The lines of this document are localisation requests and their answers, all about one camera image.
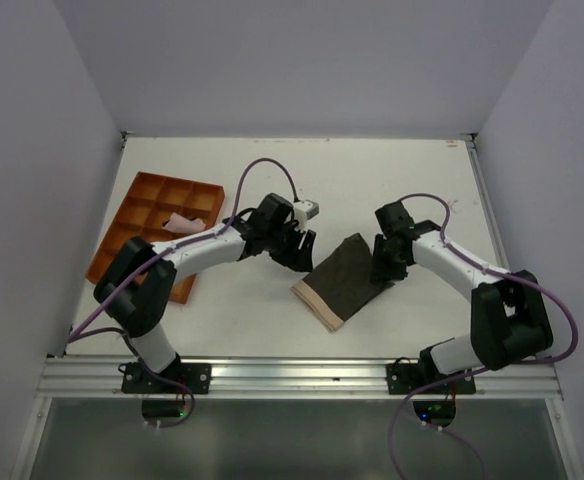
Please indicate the pink rolled underwear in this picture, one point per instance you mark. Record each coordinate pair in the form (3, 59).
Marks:
(179, 225)

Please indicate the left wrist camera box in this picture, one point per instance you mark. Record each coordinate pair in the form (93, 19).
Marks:
(306, 209)

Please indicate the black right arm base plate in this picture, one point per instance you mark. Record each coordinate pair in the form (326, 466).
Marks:
(403, 376)

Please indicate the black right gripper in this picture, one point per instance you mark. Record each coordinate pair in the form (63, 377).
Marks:
(379, 267)

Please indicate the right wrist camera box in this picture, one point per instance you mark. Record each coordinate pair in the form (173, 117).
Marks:
(393, 219)

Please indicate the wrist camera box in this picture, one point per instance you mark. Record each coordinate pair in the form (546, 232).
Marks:
(306, 209)
(393, 219)

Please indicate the aluminium frame rail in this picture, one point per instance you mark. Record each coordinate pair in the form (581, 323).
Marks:
(89, 376)

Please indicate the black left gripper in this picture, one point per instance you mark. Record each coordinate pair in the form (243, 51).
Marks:
(296, 258)

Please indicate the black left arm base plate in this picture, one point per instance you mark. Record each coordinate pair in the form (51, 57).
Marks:
(196, 377)

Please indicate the olive underwear with cream waistband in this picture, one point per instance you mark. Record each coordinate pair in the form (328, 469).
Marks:
(340, 286)

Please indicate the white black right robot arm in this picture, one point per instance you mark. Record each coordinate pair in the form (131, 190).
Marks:
(508, 317)

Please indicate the orange wooden compartment tray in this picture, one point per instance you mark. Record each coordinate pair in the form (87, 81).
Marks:
(148, 204)

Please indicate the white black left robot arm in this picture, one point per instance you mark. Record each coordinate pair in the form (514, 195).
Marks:
(135, 289)

